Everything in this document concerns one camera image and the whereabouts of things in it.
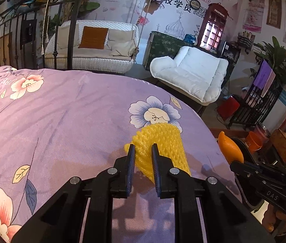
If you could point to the white wicker swing sofa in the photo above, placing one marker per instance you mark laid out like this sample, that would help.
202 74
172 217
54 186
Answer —
87 60

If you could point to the red telephone booth shelf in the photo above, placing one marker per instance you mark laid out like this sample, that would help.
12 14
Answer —
213 25

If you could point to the black pipe wall shelf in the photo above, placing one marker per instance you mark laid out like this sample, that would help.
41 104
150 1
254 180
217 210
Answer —
246 41

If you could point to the black box cabinet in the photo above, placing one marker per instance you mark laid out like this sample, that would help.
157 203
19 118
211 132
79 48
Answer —
230 50

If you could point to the black iron bed frame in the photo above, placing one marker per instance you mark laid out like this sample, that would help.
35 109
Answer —
14 30

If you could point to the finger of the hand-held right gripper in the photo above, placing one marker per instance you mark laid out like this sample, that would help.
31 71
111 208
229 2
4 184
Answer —
254 170
277 195

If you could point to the patterned brown ottoman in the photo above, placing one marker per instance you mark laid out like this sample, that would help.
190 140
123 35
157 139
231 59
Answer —
282 146

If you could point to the blue bag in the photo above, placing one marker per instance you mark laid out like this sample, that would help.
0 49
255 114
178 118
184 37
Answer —
190 39

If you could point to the beige cushion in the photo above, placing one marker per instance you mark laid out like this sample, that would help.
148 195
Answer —
66 38
121 43

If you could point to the large printed wall banner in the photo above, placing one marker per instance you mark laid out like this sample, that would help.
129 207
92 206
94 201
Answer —
122 2

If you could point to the brown wall poster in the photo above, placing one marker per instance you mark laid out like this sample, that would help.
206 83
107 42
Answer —
274 10

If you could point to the red bag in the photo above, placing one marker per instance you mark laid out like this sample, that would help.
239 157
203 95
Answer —
229 106

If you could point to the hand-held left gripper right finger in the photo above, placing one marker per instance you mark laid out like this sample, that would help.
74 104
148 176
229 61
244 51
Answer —
155 167

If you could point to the purple towel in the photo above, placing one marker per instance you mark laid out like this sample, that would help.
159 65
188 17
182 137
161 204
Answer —
263 74

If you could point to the pink towel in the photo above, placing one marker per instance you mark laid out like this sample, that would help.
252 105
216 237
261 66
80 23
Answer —
269 83

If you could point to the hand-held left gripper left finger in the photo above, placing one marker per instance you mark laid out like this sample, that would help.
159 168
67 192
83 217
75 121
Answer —
130 167

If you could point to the orange bucket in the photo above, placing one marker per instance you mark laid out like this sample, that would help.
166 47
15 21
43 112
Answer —
254 141

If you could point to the black trash bin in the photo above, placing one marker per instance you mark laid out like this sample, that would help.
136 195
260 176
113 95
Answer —
246 149

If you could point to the person's right hand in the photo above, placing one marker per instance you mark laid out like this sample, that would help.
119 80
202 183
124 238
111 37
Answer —
282 220

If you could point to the purple floral blanket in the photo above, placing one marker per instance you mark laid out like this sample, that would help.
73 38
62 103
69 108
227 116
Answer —
69 111

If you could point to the brown orange cushion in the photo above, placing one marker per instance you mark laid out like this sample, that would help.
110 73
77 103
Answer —
93 37

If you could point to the pink wall poster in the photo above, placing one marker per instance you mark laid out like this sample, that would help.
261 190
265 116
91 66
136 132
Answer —
254 10

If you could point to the blue wall sign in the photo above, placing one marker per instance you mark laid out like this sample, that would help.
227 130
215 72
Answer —
284 98

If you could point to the black metal rack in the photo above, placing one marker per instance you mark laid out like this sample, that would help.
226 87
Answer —
251 111

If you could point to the yellow foam fruit net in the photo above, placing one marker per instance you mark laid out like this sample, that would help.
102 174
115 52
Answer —
163 136

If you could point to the orange curved plastic piece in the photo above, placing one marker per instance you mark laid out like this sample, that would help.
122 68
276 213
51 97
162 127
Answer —
230 148

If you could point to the green hanging plants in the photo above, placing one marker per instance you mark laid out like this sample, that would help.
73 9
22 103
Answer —
82 2

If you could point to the pink basin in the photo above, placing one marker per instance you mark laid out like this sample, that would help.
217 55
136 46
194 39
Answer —
263 131

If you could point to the green potted plant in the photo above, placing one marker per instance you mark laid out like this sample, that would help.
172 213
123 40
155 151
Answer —
277 58

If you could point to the white padded armchair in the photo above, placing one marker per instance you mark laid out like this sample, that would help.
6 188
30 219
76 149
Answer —
196 73

